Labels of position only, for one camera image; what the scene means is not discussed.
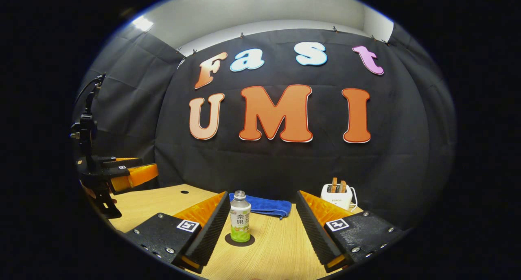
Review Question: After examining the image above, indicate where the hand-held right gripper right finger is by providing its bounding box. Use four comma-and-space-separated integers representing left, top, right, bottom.
296, 190, 408, 274

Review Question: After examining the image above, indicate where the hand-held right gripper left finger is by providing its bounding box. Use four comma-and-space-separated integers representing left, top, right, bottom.
123, 191, 231, 274

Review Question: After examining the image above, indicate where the water bottle with white label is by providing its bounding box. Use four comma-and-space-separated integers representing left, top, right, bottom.
230, 190, 252, 243

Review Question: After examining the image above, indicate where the dark brown round coaster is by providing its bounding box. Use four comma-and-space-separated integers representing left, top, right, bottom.
224, 232, 256, 247

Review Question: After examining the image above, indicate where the white toaster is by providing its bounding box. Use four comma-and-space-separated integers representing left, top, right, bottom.
320, 183, 353, 211

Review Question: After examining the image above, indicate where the blue towel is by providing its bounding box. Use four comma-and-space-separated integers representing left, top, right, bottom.
229, 192, 293, 220

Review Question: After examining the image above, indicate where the ceiling light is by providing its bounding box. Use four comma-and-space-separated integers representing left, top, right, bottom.
131, 15, 154, 32

